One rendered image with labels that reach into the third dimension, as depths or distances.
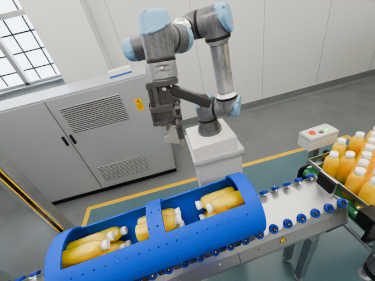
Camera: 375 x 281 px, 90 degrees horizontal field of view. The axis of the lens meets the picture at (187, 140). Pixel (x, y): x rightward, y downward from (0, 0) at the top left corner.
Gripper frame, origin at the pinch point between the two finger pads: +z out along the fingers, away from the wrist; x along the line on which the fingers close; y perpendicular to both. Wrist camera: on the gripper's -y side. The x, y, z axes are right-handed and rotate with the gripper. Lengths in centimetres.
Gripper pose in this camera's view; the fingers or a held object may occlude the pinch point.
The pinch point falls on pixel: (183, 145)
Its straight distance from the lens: 57.9
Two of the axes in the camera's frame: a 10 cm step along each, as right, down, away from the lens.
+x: 0.9, 4.0, -9.1
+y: -9.9, 1.6, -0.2
